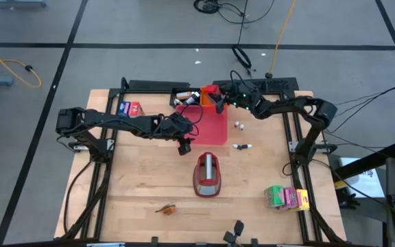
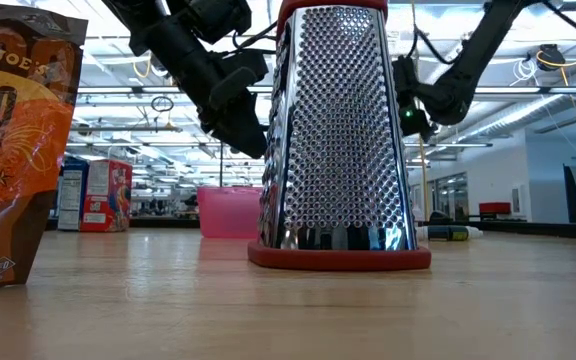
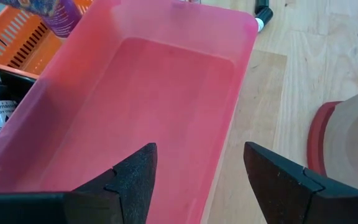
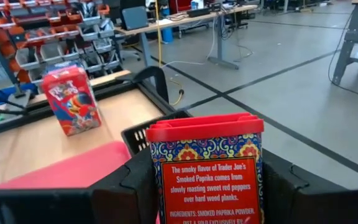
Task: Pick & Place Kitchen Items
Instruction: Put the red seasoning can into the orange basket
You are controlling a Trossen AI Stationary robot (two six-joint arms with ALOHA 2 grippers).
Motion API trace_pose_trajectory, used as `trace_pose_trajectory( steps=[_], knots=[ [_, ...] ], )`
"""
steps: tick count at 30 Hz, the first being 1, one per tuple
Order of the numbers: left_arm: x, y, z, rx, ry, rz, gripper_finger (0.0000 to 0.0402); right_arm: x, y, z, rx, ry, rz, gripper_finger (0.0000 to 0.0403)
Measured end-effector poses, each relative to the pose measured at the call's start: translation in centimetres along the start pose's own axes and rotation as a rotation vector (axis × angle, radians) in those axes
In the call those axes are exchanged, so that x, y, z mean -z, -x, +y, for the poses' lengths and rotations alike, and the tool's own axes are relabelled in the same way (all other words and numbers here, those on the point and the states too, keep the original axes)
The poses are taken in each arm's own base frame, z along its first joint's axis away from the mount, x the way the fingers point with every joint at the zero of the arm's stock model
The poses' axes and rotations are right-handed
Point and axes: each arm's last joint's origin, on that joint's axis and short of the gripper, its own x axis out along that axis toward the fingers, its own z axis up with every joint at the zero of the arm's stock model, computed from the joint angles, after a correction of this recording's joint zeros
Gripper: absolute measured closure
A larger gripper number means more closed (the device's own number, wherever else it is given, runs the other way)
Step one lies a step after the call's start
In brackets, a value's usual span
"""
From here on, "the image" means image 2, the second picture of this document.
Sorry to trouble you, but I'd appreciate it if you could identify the black aluminium table frame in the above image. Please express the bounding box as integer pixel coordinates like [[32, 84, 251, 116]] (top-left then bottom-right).
[[45, 215, 576, 242]]

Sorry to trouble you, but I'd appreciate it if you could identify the pink plastic bin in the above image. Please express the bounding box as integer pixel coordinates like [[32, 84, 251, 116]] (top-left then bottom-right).
[[196, 185, 265, 240]]

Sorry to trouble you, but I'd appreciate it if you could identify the grey ceiling duct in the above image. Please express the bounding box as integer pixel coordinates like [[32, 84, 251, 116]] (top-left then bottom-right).
[[477, 93, 576, 142]]

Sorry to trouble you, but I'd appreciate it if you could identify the red rectangular object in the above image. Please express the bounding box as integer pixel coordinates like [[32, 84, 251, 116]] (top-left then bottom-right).
[[478, 201, 513, 217]]

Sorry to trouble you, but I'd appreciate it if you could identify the dark tube with white ends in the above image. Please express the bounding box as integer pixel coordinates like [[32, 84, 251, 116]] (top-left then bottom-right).
[[414, 224, 485, 243]]

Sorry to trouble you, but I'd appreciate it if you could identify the yellow hanging cord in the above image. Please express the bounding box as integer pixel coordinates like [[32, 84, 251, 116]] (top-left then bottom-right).
[[410, 0, 452, 224]]

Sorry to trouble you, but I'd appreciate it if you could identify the black ceiling cable reel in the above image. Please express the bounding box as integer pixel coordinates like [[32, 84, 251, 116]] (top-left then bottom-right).
[[536, 43, 567, 72]]

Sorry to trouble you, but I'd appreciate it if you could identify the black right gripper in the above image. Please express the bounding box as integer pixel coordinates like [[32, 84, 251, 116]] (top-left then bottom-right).
[[392, 55, 438, 142]]

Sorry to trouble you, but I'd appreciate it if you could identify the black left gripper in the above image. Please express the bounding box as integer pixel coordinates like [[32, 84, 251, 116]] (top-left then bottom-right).
[[194, 49, 271, 161]]

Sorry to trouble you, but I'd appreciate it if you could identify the red mini cereal box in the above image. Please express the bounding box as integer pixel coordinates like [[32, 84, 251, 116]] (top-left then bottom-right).
[[79, 158, 134, 234]]

